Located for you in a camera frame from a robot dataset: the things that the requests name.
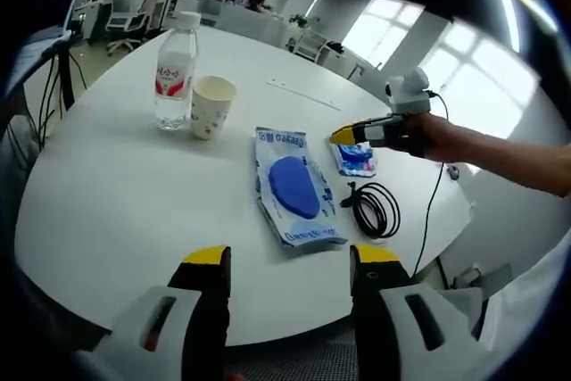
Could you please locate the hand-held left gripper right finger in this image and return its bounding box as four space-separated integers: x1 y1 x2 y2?
349 244 491 381

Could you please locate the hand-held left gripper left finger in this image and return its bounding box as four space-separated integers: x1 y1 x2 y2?
75 244 233 381

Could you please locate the small blue plastic packet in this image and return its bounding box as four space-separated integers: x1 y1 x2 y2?
332 142 380 178

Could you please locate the blue white wipes pack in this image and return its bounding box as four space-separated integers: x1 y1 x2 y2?
252 125 350 250

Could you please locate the printed white paper cup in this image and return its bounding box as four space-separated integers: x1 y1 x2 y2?
190 75 238 142

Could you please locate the clear plastic water bottle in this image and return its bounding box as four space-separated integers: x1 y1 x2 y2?
153 10 203 133

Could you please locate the person's right hand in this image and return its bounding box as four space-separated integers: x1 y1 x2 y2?
400 112 452 161

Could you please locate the large bright window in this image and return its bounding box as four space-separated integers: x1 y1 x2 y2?
345 0 426 66
418 23 543 142

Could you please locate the grey mesh office chair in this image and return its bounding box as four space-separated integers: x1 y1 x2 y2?
439 262 515 343

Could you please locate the white mesh office chair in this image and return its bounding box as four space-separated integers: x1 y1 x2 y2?
296 30 332 63

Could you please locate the green potted plant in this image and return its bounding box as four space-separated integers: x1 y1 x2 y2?
288 13 320 30

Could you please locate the white table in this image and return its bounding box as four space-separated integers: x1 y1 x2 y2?
15 23 475 349

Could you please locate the person's white shirt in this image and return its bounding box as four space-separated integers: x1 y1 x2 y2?
476 242 571 381

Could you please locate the white desk partition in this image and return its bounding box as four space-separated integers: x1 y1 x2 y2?
213 9 289 46

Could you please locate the black tripod stand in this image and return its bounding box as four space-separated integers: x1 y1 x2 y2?
38 39 88 151

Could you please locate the white swivel office chair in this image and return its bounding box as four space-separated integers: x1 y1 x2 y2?
105 0 151 57

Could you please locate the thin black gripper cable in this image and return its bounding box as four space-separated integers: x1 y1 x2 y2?
410 89 449 277

